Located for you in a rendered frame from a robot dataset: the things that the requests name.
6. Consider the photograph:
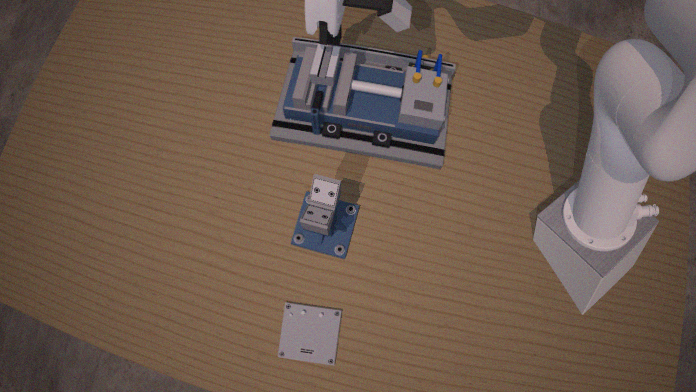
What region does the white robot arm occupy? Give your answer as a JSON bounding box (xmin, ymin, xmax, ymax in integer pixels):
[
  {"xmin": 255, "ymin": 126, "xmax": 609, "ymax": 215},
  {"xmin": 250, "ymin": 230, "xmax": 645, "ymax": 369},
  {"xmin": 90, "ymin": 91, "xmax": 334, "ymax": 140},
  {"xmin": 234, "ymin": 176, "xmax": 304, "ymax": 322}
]
[{"xmin": 343, "ymin": 0, "xmax": 696, "ymax": 251}]

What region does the grey flat bar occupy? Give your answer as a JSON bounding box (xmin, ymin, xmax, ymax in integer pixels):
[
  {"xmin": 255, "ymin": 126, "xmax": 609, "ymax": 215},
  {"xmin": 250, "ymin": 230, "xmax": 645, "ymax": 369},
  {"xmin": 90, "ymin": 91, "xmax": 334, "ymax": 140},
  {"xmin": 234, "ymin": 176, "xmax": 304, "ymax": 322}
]
[{"xmin": 322, "ymin": 86, "xmax": 333, "ymax": 113}]

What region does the grey long narrow bar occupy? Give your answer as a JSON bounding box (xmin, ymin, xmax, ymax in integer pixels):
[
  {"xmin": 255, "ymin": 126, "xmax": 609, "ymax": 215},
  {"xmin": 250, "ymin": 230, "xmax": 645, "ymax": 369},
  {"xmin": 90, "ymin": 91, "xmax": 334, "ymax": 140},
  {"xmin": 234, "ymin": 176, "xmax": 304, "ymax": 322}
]
[{"xmin": 306, "ymin": 83, "xmax": 317, "ymax": 110}]

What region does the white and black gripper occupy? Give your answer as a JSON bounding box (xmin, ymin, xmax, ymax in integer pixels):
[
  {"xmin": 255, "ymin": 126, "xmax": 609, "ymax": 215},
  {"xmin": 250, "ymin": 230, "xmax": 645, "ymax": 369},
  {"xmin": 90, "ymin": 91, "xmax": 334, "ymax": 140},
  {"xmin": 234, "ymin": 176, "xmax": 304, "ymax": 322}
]
[{"xmin": 305, "ymin": 0, "xmax": 345, "ymax": 45}]

